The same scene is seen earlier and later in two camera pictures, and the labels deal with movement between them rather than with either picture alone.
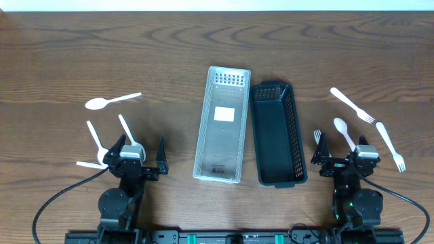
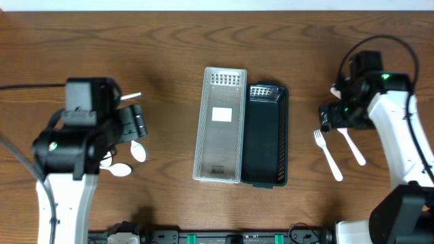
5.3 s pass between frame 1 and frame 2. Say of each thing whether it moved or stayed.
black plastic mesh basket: moved
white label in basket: stayed
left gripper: moved
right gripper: moved
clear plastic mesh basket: stayed
